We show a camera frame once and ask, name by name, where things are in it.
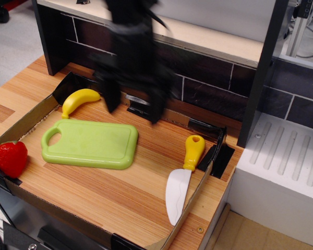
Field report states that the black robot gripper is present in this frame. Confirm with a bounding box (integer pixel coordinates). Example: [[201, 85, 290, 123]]
[[91, 23, 174, 124]]

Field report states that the yellow handled white toy knife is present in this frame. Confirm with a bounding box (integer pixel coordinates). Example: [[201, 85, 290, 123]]
[[165, 135, 206, 226]]

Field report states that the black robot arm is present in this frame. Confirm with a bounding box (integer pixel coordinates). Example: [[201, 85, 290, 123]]
[[91, 1, 174, 124]]

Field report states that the green plastic cutting board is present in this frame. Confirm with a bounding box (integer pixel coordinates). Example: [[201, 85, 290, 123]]
[[41, 119, 138, 170]]

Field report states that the cardboard fence with black tape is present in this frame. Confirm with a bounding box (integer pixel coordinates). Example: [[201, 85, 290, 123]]
[[0, 73, 241, 249]]

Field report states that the light wooden shelf board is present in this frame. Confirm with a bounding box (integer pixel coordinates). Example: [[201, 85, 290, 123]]
[[36, 1, 263, 68]]

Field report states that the yellow toy banana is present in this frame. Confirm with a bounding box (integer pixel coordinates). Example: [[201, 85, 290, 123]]
[[62, 89, 101, 119]]

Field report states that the red toy strawberry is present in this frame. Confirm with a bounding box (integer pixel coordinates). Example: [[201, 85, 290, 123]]
[[0, 141, 28, 178]]

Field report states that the black caster wheel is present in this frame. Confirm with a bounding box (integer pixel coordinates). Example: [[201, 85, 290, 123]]
[[0, 6, 9, 23]]

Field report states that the stainless steel oven front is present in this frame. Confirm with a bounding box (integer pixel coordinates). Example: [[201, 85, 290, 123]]
[[0, 173, 112, 249]]

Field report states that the white toy sink drainboard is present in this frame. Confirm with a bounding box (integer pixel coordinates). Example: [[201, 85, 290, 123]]
[[227, 114, 313, 246]]

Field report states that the dark grey shelf post left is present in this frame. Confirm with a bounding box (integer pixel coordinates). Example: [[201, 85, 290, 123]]
[[32, 1, 70, 76]]

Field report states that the dark grey shelf post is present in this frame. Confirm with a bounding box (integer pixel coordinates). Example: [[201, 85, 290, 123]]
[[32, 1, 70, 76], [237, 1, 289, 148]]

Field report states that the dark grey shelf post right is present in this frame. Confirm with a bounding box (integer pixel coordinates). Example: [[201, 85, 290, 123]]
[[237, 1, 289, 148]]

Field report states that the aluminium frame profile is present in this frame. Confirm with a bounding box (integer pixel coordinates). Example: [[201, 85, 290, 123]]
[[279, 0, 313, 69]]

